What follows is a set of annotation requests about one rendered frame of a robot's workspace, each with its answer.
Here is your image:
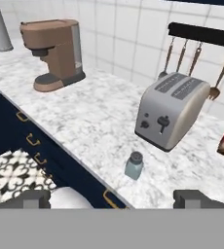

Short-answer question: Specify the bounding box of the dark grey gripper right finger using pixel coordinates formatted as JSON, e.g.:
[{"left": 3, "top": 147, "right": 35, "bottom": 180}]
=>
[{"left": 172, "top": 189, "right": 224, "bottom": 209}]

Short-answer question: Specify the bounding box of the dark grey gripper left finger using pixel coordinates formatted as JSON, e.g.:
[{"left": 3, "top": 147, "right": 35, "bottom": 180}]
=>
[{"left": 0, "top": 189, "right": 52, "bottom": 209}]

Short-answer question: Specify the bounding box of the pale blue shaker grey lid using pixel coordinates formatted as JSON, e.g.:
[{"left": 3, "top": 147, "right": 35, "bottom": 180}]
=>
[{"left": 124, "top": 151, "right": 145, "bottom": 181}]

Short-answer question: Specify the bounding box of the navy base cabinet run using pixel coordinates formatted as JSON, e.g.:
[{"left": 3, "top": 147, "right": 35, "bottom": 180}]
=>
[{"left": 0, "top": 81, "right": 135, "bottom": 209}]

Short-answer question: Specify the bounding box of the white round object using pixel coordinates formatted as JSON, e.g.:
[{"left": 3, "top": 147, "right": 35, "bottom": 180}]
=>
[{"left": 49, "top": 186, "right": 94, "bottom": 209}]

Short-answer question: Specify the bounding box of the silver two-slot toaster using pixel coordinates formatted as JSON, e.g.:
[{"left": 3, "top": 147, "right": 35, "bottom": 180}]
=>
[{"left": 133, "top": 71, "right": 211, "bottom": 153}]

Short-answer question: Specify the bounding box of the hanging copper fork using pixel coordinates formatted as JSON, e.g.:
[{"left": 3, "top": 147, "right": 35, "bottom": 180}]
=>
[{"left": 208, "top": 48, "right": 224, "bottom": 102}]

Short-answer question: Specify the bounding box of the hanging copper spoon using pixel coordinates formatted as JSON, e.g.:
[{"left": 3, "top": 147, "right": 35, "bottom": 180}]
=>
[{"left": 158, "top": 36, "right": 176, "bottom": 80}]

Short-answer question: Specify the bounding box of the hanging copper utensil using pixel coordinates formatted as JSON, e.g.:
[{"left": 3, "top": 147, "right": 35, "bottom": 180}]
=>
[
  {"left": 187, "top": 42, "right": 204, "bottom": 78},
  {"left": 175, "top": 38, "right": 189, "bottom": 74}
]

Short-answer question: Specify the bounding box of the brown coffee machine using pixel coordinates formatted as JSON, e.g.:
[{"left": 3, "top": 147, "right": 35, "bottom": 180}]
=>
[{"left": 19, "top": 18, "right": 87, "bottom": 93}]

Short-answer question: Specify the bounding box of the brass drawer handle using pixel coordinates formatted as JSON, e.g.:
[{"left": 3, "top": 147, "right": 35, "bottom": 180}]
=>
[
  {"left": 101, "top": 189, "right": 129, "bottom": 209},
  {"left": 15, "top": 110, "right": 31, "bottom": 124},
  {"left": 24, "top": 132, "right": 42, "bottom": 147},
  {"left": 32, "top": 152, "right": 49, "bottom": 166}
]

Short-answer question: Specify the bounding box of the black utensil rail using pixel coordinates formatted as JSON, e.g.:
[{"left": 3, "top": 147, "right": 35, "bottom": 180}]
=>
[{"left": 168, "top": 21, "right": 224, "bottom": 50}]

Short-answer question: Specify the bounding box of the navy wall cabinet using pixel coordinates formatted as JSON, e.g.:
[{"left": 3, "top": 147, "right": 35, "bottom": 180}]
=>
[{"left": 165, "top": 0, "right": 224, "bottom": 8}]

